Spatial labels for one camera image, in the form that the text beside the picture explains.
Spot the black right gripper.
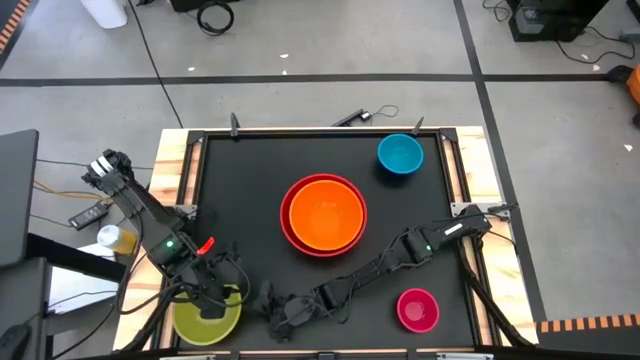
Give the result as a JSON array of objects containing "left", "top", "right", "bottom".
[{"left": 256, "top": 279, "right": 331, "bottom": 344}]

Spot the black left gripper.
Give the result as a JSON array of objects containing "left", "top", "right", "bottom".
[{"left": 187, "top": 262, "right": 237, "bottom": 320}]

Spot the yellow-green plastic bowl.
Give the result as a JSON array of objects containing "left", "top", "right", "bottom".
[{"left": 172, "top": 284, "right": 243, "bottom": 347}]

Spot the small pink plastic bowl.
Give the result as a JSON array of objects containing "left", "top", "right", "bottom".
[{"left": 396, "top": 287, "right": 441, "bottom": 334}]

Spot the blue plastic bowl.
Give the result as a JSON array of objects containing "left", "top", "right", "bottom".
[{"left": 376, "top": 133, "right": 425, "bottom": 176}]

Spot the large red plastic bowl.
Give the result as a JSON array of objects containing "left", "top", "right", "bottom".
[{"left": 279, "top": 173, "right": 369, "bottom": 259}]

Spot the orange plastic bowl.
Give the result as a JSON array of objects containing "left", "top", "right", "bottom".
[{"left": 288, "top": 179, "right": 365, "bottom": 252}]

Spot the bottle with yellow liquid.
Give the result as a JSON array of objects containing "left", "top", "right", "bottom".
[{"left": 96, "top": 224, "right": 138, "bottom": 256}]

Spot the black power adapter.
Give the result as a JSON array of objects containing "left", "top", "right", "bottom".
[{"left": 68, "top": 200, "right": 111, "bottom": 231}]

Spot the black side desk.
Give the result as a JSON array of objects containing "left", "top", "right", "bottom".
[{"left": 24, "top": 232, "right": 126, "bottom": 284}]

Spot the black computer mouse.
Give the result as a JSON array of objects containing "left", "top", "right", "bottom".
[{"left": 0, "top": 323, "right": 32, "bottom": 360}]

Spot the black power strip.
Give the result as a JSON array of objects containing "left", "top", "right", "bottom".
[{"left": 332, "top": 108, "right": 372, "bottom": 127}]

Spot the dark grey monitor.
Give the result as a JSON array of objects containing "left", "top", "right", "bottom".
[{"left": 0, "top": 128, "right": 40, "bottom": 269}]

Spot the light wooden table board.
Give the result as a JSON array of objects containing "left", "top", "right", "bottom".
[{"left": 113, "top": 125, "right": 540, "bottom": 351}]

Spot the white plastic bin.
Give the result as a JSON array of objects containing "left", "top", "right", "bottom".
[{"left": 79, "top": 0, "right": 129, "bottom": 30}]

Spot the black equipment box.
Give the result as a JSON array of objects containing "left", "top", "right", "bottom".
[{"left": 507, "top": 0, "right": 609, "bottom": 43}]

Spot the orange and black machine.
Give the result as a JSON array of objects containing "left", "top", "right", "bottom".
[{"left": 607, "top": 64, "right": 640, "bottom": 106}]

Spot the black aluminium rig frame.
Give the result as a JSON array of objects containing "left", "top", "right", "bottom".
[{"left": 119, "top": 127, "right": 539, "bottom": 351}]

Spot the long black floor cable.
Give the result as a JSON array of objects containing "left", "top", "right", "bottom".
[{"left": 127, "top": 0, "right": 185, "bottom": 129}]

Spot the coiled black cable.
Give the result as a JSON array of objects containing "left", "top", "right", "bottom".
[{"left": 196, "top": 1, "right": 235, "bottom": 37}]

